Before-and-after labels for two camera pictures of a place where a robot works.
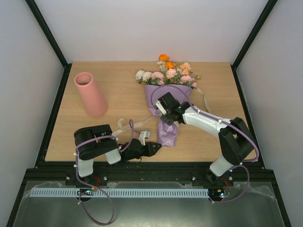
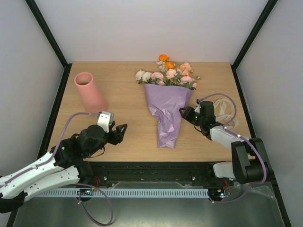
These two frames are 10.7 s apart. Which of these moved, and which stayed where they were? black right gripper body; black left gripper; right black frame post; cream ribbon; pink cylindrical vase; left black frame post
Moved: cream ribbon; black left gripper; black right gripper body
Stayed: pink cylindrical vase; left black frame post; right black frame post
